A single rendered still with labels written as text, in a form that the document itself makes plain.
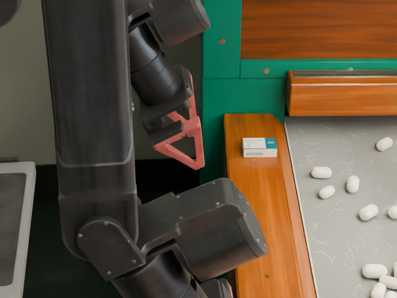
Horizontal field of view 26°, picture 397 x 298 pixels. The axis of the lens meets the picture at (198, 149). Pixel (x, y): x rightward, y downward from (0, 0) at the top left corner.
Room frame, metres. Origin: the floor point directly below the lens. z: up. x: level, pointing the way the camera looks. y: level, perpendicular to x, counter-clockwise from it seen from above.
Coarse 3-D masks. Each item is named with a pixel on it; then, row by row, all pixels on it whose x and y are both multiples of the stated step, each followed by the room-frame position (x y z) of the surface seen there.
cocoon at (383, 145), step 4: (380, 140) 1.36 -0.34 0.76; (384, 140) 1.36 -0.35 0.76; (388, 140) 1.36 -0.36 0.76; (376, 144) 1.36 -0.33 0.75; (380, 144) 1.35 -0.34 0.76; (384, 144) 1.35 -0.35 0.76; (388, 144) 1.35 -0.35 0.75; (392, 144) 1.36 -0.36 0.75; (380, 148) 1.35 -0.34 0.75; (384, 148) 1.35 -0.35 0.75
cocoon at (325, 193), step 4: (324, 188) 1.21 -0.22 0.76; (328, 188) 1.21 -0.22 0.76; (332, 188) 1.21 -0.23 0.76; (320, 192) 1.20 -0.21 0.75; (324, 192) 1.20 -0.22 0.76; (328, 192) 1.20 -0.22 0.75; (332, 192) 1.20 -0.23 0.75; (320, 196) 1.20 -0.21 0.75; (324, 196) 1.19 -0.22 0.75; (328, 196) 1.20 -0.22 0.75
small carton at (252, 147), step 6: (246, 138) 1.33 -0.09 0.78; (252, 138) 1.33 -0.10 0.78; (258, 138) 1.33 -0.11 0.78; (264, 138) 1.33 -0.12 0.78; (270, 138) 1.33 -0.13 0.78; (246, 144) 1.30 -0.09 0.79; (252, 144) 1.30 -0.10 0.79; (258, 144) 1.30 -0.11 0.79; (264, 144) 1.30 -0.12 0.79; (270, 144) 1.30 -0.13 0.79; (246, 150) 1.29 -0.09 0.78; (252, 150) 1.29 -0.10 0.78; (258, 150) 1.29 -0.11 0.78; (264, 150) 1.29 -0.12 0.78; (270, 150) 1.29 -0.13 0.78; (276, 150) 1.29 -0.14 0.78; (246, 156) 1.29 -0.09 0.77; (252, 156) 1.29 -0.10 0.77; (258, 156) 1.29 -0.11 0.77; (264, 156) 1.29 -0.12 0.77; (270, 156) 1.29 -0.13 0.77
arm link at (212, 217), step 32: (192, 192) 0.56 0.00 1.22; (224, 192) 0.54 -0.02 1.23; (96, 224) 0.50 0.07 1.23; (160, 224) 0.53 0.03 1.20; (192, 224) 0.53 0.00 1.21; (224, 224) 0.53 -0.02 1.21; (256, 224) 0.56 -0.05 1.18; (96, 256) 0.50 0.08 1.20; (128, 256) 0.50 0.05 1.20; (192, 256) 0.52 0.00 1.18; (224, 256) 0.52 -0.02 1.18; (256, 256) 0.53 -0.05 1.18
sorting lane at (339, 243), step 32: (288, 128) 1.43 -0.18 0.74; (320, 128) 1.43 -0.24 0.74; (352, 128) 1.43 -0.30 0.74; (384, 128) 1.43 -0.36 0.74; (320, 160) 1.32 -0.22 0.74; (352, 160) 1.32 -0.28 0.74; (384, 160) 1.32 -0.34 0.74; (384, 192) 1.22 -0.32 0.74; (320, 224) 1.13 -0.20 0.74; (352, 224) 1.13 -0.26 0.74; (384, 224) 1.13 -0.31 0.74; (320, 256) 1.05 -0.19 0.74; (352, 256) 1.05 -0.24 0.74; (384, 256) 1.05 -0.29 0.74; (320, 288) 0.97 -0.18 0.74; (352, 288) 0.97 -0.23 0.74
